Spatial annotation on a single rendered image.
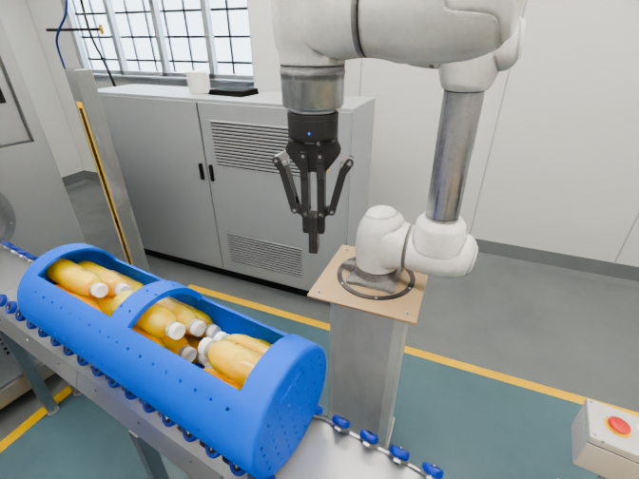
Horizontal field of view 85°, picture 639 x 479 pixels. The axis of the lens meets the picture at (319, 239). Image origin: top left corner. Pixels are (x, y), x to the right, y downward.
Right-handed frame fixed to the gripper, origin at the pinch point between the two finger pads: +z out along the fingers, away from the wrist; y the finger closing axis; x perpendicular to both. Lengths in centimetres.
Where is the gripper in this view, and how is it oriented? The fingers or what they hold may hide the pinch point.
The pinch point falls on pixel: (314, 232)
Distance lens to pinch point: 61.1
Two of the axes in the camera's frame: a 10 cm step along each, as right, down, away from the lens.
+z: 0.0, 8.7, 4.9
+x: -1.4, 4.9, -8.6
